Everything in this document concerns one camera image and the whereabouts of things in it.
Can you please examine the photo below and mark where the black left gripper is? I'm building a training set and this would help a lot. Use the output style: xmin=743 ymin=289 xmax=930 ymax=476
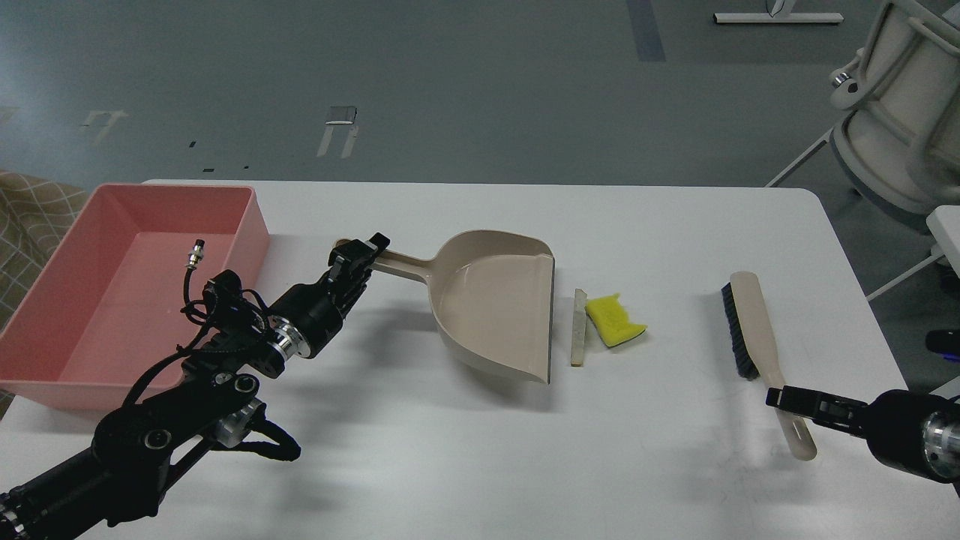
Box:
xmin=268 ymin=233 xmax=391 ymax=359

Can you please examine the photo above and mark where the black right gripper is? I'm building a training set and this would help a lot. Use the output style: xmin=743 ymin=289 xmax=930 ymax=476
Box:
xmin=765 ymin=385 xmax=947 ymax=476

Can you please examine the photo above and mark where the beige hand brush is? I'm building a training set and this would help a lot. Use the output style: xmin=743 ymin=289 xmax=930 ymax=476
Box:
xmin=721 ymin=271 xmax=818 ymax=461

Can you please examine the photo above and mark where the beige plastic dustpan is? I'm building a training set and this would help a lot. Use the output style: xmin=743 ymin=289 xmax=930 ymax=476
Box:
xmin=373 ymin=229 xmax=555 ymax=384

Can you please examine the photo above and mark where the yellow green sponge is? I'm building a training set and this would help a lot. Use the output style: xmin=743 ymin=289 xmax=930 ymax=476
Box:
xmin=585 ymin=293 xmax=648 ymax=348

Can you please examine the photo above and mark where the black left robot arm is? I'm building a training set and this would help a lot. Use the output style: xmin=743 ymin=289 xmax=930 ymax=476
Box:
xmin=2 ymin=233 xmax=390 ymax=539

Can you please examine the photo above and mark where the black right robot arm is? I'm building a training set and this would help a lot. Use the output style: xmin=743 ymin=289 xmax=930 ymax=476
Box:
xmin=765 ymin=369 xmax=958 ymax=485

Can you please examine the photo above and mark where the pink plastic bin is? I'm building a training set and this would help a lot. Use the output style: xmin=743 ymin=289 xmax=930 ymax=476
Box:
xmin=1 ymin=184 xmax=269 ymax=411

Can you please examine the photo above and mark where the beige patterned cloth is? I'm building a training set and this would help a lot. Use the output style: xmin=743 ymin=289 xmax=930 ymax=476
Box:
xmin=1 ymin=170 xmax=89 ymax=327

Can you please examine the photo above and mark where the white floor stand base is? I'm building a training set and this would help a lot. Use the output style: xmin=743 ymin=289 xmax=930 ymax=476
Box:
xmin=712 ymin=1 xmax=845 ymax=26

